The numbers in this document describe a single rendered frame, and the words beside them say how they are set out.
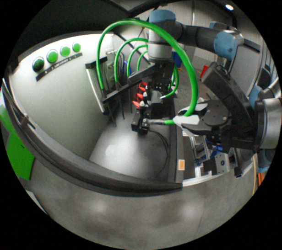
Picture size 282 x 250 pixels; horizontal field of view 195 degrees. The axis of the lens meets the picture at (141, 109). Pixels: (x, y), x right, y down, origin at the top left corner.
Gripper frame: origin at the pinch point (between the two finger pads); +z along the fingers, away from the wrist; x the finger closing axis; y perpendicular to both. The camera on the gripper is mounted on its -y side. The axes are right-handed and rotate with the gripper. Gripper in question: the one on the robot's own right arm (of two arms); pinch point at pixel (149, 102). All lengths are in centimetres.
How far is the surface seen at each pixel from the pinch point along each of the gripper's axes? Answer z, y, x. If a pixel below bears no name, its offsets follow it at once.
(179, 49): -24.3, 5.5, -12.6
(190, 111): -12.3, 11.1, -15.1
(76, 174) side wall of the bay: -12.1, -6.9, -32.6
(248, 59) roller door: -151, 572, 412
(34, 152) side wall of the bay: -17.3, -12.8, -34.0
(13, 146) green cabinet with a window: 29, -239, -138
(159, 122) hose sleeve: -3.4, 5.3, -12.7
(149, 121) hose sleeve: -0.8, 1.7, -11.1
